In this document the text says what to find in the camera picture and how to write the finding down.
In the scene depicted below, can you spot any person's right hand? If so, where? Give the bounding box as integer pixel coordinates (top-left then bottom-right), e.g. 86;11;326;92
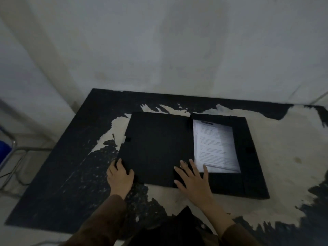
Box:
173;158;215;210

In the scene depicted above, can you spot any person's left hand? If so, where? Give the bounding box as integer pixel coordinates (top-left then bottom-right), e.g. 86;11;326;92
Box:
106;158;135;200

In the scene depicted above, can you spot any black document folder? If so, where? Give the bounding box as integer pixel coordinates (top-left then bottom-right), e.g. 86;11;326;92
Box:
117;111;270;200

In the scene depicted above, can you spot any person's left forearm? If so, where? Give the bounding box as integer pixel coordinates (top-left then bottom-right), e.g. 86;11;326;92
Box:
64;194;128;246

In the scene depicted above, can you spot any stack of white printed papers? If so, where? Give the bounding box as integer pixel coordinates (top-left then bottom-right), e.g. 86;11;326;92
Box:
192;119;241;174

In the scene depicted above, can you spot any black garment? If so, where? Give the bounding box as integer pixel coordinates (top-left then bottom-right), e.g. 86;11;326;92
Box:
128;206;219;246

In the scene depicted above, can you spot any blue chair with metal frame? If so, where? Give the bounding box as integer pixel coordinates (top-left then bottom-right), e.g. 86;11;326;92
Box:
0;125;53;198

